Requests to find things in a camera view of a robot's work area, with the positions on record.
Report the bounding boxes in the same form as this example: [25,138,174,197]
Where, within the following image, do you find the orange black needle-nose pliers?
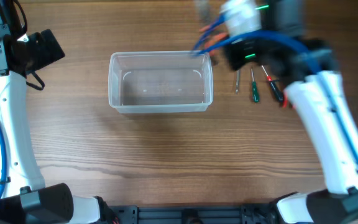
[197,0,229,58]

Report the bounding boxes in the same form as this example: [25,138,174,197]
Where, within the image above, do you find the clear plastic container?
[108,51,213,114]

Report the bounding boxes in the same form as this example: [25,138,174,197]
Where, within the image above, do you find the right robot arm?
[221,1,358,223]

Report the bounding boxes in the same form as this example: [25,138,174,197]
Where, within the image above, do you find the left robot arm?
[0,1,119,223]

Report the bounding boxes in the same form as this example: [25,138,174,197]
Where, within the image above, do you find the small metal socket wrench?
[235,69,241,95]

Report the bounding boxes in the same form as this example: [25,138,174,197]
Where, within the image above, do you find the red and black screwdriver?
[261,65,284,103]

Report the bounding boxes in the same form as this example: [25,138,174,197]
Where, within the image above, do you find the green handled screwdriver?
[250,67,259,103]

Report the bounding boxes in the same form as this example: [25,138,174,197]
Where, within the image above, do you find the red handled pruning shears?
[282,93,295,110]

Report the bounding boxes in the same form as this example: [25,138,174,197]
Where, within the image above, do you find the right blue cable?
[191,14,358,200]

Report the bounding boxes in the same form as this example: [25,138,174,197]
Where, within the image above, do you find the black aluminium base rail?
[111,203,280,224]

